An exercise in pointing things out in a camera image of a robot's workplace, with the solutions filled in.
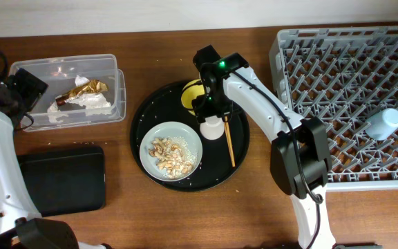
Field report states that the yellow bowl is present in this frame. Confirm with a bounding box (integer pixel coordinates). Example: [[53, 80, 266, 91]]
[[181, 79, 205, 115]]

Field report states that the white cup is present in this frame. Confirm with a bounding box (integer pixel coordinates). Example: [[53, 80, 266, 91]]
[[200, 116, 225, 140]]

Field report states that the grey plate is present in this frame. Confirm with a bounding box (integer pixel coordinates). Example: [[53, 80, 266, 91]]
[[139, 122, 203, 182]]

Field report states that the food scraps and rice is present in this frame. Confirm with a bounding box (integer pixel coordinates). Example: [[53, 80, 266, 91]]
[[148, 137, 198, 180]]

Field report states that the white tissue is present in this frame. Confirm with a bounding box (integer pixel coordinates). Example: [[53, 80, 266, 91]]
[[47, 76, 111, 123]]

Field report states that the gold coffee sachet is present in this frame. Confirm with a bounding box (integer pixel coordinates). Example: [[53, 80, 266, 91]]
[[55, 80, 109, 107]]

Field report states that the light blue cup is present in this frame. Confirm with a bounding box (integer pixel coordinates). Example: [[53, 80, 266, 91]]
[[365, 108, 398, 140]]

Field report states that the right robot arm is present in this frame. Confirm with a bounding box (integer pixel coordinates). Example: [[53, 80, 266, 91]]
[[191, 45, 336, 248]]

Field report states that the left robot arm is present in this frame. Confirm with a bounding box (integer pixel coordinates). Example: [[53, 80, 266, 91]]
[[0, 68, 106, 248]]

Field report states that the grey dishwasher rack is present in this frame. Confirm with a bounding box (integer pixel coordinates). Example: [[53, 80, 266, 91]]
[[269, 26, 398, 192]]

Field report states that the round black serving tray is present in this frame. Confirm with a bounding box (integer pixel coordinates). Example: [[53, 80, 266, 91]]
[[130, 80, 250, 192]]

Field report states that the clear plastic bin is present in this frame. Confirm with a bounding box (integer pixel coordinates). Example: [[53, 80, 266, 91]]
[[10, 54, 126, 132]]

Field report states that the black rectangular tray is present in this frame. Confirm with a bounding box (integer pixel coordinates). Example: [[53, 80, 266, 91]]
[[17, 146, 106, 217]]

